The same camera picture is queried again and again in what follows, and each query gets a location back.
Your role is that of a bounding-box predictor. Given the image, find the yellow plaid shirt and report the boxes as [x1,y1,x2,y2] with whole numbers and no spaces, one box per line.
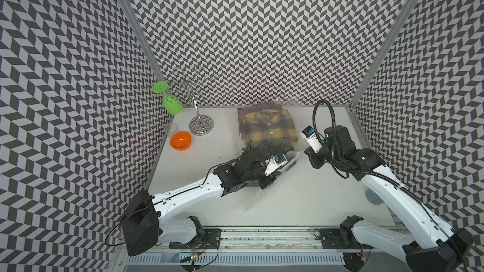
[238,108,299,147]

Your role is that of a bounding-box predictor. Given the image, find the grey blue cup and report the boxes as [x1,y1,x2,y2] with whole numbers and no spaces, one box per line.
[365,189,384,205]

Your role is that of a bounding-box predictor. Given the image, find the red black plaid shirt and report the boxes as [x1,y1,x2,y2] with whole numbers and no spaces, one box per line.
[237,101,282,116]

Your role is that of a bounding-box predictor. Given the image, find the chrome glass holder stand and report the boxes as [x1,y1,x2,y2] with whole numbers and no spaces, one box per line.
[173,67,214,137]

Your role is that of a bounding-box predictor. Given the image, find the orange plastic bowl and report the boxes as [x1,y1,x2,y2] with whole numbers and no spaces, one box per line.
[170,132,192,151]

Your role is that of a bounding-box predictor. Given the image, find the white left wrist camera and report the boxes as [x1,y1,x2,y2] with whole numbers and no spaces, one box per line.
[265,154,288,176]

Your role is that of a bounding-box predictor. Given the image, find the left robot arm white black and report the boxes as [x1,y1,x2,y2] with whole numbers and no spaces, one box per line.
[120,149,288,256]

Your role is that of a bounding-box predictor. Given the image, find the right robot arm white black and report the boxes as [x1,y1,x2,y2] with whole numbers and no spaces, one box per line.
[301,125,475,271]

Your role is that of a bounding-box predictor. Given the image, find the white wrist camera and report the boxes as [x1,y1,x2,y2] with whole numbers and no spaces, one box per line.
[301,126,322,153]
[265,154,288,176]

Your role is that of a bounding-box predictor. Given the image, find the clear plastic cup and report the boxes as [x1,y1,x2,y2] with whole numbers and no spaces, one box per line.
[165,123,178,137]

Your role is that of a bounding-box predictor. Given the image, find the clear plastic vacuum bag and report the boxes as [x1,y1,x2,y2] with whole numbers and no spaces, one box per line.
[236,97,307,212]

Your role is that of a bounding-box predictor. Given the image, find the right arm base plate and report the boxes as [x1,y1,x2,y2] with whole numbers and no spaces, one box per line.
[313,215,373,250]

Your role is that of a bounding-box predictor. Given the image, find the green plastic wine glass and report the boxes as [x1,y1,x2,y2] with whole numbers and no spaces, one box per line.
[152,81,184,115]

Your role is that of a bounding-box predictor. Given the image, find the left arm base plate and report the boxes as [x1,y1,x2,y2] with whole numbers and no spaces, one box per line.
[168,216,222,249]

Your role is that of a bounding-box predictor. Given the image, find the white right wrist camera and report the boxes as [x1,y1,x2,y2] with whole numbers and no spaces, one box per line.
[301,126,322,153]

